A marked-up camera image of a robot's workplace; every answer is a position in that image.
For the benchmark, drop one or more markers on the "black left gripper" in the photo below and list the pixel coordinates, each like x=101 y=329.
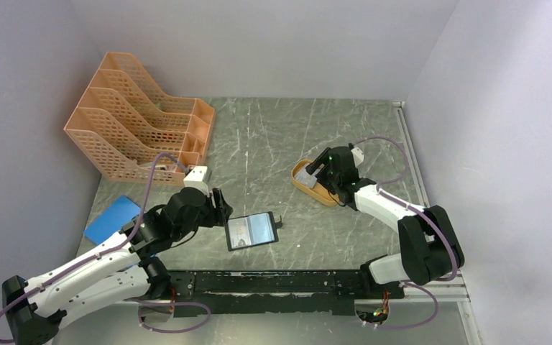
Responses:
x=218 y=213

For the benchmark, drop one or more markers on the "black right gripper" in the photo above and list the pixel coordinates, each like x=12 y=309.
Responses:
x=323 y=158

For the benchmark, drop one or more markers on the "white card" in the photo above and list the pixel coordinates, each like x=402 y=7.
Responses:
x=239 y=233

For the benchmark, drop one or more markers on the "orange oval tray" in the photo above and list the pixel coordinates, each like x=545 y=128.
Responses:
x=319 y=193

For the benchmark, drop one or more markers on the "black leather card holder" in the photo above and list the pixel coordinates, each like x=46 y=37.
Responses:
x=263 y=229

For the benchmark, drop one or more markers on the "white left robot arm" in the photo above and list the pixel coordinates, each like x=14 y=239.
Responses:
x=123 y=267

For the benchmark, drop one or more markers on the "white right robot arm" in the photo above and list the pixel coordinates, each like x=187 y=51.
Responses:
x=429 y=248

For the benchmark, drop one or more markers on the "credit card in tray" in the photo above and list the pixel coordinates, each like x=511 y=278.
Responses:
x=305 y=178

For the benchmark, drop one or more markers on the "blue folder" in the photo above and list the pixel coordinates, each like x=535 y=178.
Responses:
x=110 y=221

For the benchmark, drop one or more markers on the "orange mesh file organizer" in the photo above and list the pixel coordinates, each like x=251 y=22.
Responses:
x=124 y=120

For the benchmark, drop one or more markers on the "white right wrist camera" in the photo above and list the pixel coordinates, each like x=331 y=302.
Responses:
x=358 y=156

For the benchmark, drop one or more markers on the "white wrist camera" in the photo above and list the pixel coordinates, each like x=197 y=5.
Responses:
x=199 y=178
x=358 y=156

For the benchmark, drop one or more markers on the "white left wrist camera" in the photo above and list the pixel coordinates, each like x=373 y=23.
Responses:
x=199 y=178

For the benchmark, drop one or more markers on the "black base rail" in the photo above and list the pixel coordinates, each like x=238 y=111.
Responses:
x=260 y=305

